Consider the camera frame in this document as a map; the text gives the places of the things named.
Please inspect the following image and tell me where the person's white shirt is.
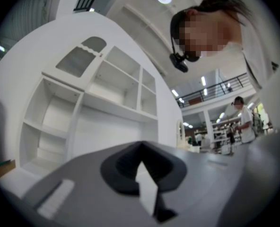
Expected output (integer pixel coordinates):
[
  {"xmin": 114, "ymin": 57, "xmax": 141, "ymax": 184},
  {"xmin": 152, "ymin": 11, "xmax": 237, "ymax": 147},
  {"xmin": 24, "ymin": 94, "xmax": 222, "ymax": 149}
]
[{"xmin": 225, "ymin": 0, "xmax": 280, "ymax": 133}]

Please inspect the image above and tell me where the glass cabinet door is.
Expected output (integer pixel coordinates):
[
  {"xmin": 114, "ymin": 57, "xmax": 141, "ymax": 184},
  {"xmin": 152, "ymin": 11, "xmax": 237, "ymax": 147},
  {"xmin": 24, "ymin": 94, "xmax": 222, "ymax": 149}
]
[{"xmin": 41, "ymin": 36, "xmax": 108, "ymax": 92}]

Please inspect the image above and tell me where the black head camera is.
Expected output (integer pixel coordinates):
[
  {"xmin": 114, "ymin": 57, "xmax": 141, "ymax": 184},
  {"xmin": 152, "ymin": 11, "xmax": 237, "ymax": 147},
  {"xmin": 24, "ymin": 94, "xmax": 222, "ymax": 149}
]
[{"xmin": 169, "ymin": 10, "xmax": 201, "ymax": 73}]

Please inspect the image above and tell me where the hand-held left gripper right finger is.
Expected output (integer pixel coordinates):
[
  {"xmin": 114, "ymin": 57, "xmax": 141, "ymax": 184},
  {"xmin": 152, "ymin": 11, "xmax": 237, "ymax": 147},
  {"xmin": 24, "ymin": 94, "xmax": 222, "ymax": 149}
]
[{"xmin": 141, "ymin": 126, "xmax": 280, "ymax": 227}]

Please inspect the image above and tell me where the person's face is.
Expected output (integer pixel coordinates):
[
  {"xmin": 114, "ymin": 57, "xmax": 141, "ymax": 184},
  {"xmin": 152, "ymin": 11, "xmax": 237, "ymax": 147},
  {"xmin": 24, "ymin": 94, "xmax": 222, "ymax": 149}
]
[{"xmin": 177, "ymin": 8, "xmax": 243, "ymax": 59}]

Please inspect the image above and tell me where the white shelf hutch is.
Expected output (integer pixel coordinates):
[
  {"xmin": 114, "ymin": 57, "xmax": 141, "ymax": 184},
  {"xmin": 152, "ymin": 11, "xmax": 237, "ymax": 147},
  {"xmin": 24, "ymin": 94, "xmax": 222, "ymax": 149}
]
[{"xmin": 18, "ymin": 35, "xmax": 160, "ymax": 175}]

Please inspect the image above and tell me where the oval vanity mirror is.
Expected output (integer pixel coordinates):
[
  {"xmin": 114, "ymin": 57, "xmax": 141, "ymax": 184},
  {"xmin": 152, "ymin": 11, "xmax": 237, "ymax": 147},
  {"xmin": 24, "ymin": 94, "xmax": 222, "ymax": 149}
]
[{"xmin": 176, "ymin": 119, "xmax": 186, "ymax": 148}]

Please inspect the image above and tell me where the white desk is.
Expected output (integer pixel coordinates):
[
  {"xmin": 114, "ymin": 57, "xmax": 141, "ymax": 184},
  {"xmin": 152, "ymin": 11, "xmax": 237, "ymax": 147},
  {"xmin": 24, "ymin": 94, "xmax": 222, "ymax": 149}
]
[{"xmin": 0, "ymin": 159, "xmax": 71, "ymax": 200}]

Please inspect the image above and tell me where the black balcony railing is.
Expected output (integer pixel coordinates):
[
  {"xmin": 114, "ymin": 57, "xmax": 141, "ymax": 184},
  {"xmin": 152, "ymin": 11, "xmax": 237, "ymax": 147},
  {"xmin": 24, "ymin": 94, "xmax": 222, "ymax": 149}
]
[{"xmin": 175, "ymin": 72, "xmax": 249, "ymax": 109}]

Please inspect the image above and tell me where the cardboard box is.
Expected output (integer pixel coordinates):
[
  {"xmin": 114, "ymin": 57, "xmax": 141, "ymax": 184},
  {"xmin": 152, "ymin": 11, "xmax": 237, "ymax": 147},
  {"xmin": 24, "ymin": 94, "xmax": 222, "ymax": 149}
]
[{"xmin": 0, "ymin": 159, "xmax": 17, "ymax": 181}]

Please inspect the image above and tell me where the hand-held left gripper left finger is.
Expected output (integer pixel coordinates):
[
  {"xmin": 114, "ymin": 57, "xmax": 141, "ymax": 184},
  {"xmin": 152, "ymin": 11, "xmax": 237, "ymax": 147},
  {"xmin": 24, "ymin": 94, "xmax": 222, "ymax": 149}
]
[{"xmin": 21, "ymin": 140, "xmax": 153, "ymax": 227}]

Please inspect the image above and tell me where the cream vanity table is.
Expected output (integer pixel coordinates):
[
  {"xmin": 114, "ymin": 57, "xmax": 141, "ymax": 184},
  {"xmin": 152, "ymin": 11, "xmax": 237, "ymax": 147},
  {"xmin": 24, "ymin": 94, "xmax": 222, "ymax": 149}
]
[{"xmin": 176, "ymin": 119, "xmax": 201, "ymax": 154}]

